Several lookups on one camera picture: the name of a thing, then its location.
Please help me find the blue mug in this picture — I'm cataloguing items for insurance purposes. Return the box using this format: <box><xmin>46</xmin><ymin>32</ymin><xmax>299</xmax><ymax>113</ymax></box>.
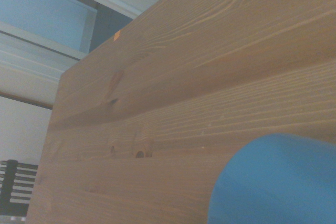
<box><xmin>207</xmin><ymin>133</ymin><xmax>336</xmax><ymax>224</ymax></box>

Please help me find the white door frame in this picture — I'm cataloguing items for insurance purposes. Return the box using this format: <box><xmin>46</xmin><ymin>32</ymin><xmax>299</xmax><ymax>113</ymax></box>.
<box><xmin>0</xmin><ymin>0</ymin><xmax>144</xmax><ymax>109</ymax></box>

